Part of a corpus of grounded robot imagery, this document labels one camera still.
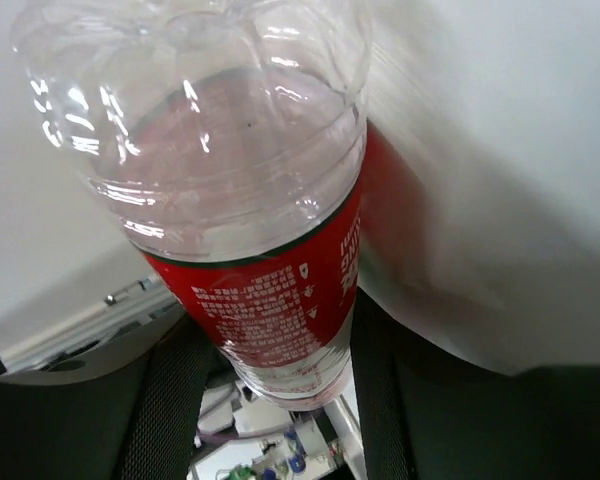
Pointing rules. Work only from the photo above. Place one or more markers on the red label plastic bottle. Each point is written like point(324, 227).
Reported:
point(226, 138)

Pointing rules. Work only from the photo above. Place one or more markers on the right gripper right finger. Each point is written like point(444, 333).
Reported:
point(427, 414)

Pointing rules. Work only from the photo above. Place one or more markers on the white octagonal plastic bin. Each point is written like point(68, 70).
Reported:
point(482, 217)

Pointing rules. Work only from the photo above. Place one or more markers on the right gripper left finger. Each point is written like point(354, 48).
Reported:
point(127, 410)

